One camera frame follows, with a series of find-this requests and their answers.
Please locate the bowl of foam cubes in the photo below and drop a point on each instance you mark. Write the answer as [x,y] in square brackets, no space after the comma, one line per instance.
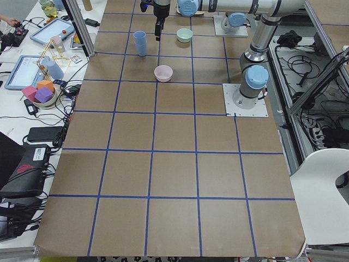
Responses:
[43,95]

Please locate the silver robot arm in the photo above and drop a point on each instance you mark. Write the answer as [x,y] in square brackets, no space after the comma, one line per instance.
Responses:
[201,61]

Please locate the black cloth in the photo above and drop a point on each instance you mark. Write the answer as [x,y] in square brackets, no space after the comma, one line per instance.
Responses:
[289,39]

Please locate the gold wire rack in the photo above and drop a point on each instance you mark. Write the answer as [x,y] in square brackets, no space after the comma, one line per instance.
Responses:
[53,63]

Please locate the black power adapter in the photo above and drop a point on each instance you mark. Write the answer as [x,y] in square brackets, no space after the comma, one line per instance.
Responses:
[30,107]

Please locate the pink bowl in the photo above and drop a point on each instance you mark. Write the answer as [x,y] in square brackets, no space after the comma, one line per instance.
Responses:
[163,73]

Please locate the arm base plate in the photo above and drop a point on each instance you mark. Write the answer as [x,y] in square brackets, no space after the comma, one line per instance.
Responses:
[240,106]
[223,28]

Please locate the white chair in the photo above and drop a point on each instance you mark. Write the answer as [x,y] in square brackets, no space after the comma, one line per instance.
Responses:
[323,210]

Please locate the black laptop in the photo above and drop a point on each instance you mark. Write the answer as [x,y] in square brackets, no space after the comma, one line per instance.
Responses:
[23,168]

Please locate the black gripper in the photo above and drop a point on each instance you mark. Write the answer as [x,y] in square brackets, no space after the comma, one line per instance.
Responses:
[160,12]

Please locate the teach pendant tablet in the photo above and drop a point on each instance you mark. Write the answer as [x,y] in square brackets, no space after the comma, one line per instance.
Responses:
[25,73]
[57,27]

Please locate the mint green bowl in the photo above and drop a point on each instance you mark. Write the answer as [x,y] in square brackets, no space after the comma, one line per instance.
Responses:
[184,35]

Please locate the blue plastic cup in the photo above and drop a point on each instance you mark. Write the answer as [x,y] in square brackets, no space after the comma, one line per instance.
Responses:
[140,38]

